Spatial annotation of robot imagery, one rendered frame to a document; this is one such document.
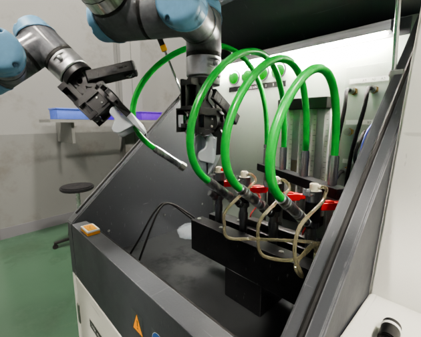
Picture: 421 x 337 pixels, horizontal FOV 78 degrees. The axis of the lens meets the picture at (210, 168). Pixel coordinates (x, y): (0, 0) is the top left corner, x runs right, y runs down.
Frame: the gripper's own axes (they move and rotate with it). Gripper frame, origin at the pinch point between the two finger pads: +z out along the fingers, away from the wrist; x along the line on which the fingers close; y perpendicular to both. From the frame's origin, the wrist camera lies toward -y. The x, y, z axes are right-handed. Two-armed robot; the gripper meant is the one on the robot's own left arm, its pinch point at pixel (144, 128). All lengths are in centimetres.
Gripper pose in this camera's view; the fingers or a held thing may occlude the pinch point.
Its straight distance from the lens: 64.9
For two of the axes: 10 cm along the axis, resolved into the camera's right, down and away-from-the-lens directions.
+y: -6.9, 7.1, -1.3
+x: 1.3, -0.5, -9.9
